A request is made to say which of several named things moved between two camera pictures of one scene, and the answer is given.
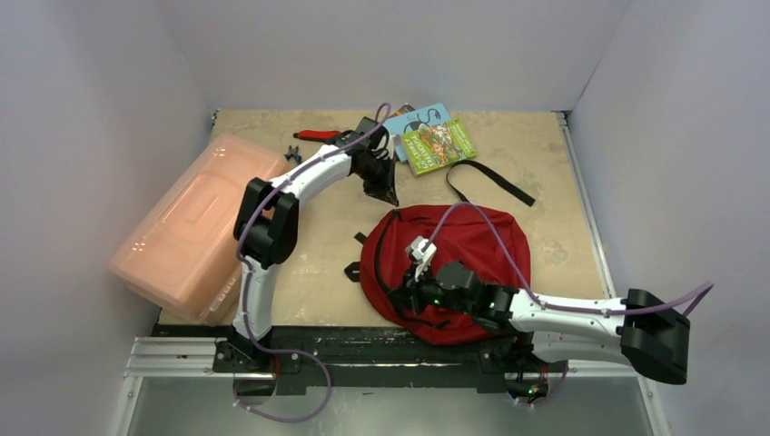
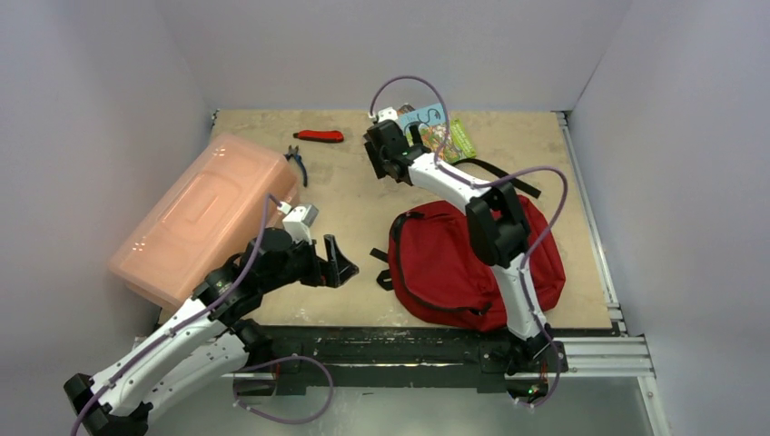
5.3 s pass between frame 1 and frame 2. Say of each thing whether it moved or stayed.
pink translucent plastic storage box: stayed
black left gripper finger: moved
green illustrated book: stayed
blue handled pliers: stayed
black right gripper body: moved
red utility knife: stayed
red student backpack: moved
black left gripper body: moved
